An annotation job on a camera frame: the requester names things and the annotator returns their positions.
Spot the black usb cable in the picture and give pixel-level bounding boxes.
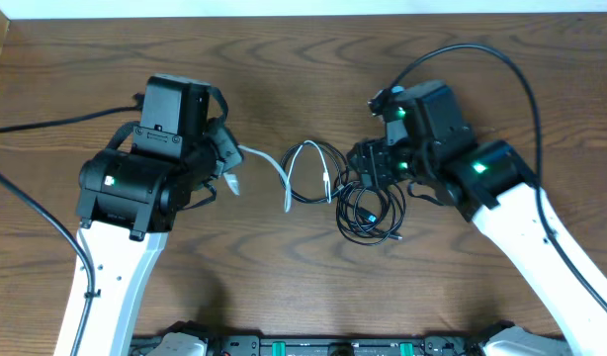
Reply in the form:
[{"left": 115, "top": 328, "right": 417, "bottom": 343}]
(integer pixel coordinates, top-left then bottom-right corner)
[{"left": 335, "top": 170, "right": 408, "bottom": 247}]

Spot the white usb cable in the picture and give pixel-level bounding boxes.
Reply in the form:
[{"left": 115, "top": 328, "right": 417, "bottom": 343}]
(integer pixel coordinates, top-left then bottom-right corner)
[{"left": 222, "top": 139, "right": 333, "bottom": 214}]

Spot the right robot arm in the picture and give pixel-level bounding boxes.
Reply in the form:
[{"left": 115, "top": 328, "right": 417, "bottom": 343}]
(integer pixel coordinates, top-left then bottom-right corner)
[{"left": 348, "top": 80, "right": 607, "bottom": 355}]

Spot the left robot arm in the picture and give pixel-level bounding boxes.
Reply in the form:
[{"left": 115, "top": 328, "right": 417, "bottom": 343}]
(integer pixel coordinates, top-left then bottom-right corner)
[{"left": 54, "top": 74, "right": 243, "bottom": 355}]

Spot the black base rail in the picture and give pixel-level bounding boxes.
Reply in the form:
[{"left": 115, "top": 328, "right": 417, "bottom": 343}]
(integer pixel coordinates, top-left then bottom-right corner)
[{"left": 130, "top": 320, "right": 571, "bottom": 356}]

